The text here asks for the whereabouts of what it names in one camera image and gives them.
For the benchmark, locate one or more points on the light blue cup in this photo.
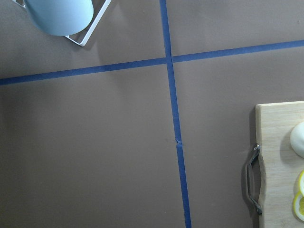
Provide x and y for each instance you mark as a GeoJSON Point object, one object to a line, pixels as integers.
{"type": "Point", "coordinates": [60, 17]}

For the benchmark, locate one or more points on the wooden cutting board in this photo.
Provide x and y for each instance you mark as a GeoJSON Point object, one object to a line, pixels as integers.
{"type": "Point", "coordinates": [280, 166]}

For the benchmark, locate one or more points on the white dough ball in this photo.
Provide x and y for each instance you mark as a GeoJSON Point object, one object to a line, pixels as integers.
{"type": "Point", "coordinates": [297, 139]}

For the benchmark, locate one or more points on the lemon slice upper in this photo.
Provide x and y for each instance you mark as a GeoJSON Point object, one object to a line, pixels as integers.
{"type": "Point", "coordinates": [301, 182]}

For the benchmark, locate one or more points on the lemon slice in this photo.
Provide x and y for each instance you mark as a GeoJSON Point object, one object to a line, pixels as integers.
{"type": "Point", "coordinates": [301, 182]}
{"type": "Point", "coordinates": [298, 206]}

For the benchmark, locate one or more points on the lemon slice lower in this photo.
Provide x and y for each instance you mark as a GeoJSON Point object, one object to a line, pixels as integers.
{"type": "Point", "coordinates": [298, 206]}

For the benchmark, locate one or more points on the metal cutting board handle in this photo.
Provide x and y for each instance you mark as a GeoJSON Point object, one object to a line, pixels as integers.
{"type": "Point", "coordinates": [249, 166]}

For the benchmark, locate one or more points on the white wire cup rack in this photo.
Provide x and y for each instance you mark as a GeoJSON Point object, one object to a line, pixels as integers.
{"type": "Point", "coordinates": [82, 37]}

